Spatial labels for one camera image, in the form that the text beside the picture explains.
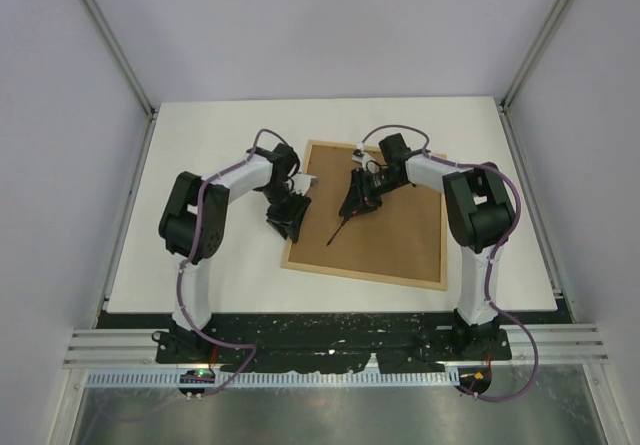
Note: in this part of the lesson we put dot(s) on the wooden picture frame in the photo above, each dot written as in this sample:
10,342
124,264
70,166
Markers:
402,243

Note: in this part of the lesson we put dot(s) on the right aluminium corner post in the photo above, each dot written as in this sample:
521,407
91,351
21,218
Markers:
543,38

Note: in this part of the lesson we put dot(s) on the white slotted cable duct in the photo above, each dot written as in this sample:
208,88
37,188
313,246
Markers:
191,379

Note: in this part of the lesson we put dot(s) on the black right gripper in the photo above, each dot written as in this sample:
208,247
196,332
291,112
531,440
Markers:
361,195

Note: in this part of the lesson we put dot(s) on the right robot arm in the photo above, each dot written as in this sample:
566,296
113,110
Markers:
481,215

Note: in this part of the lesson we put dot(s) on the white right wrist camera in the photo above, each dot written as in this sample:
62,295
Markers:
361,156

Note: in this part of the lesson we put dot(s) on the left aluminium corner post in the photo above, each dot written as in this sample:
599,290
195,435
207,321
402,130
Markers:
113,46

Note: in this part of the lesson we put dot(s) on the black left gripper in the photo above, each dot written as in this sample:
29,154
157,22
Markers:
288,224

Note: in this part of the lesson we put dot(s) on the black speckled base plate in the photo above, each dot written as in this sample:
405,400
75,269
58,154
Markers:
238,331

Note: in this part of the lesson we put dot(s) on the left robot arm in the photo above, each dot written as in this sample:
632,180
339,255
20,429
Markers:
193,225

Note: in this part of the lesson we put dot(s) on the aluminium corner post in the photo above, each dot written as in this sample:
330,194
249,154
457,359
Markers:
113,46
543,38

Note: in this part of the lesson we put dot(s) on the aluminium rail across front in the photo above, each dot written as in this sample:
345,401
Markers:
100,347

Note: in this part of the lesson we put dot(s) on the red handled screwdriver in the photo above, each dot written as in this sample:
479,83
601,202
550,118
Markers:
339,230

